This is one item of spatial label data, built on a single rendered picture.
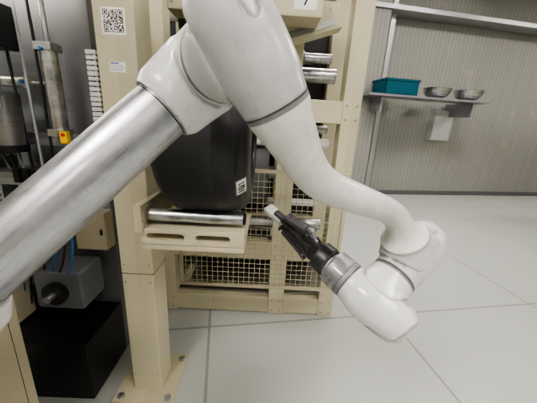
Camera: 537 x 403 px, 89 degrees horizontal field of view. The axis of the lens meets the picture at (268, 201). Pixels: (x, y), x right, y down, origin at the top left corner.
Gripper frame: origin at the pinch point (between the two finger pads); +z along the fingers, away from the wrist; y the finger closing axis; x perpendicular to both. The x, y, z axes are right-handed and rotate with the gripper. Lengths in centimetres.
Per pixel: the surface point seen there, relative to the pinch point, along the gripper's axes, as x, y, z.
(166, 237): -23.6, 22.8, 29.7
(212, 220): -8.8, 16.2, 21.3
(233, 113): 2.6, -20.1, 22.1
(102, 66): -15, -22, 69
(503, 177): 607, 291, -42
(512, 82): 632, 135, 47
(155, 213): -23.1, 15.3, 35.4
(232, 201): -3.3, 6.8, 16.9
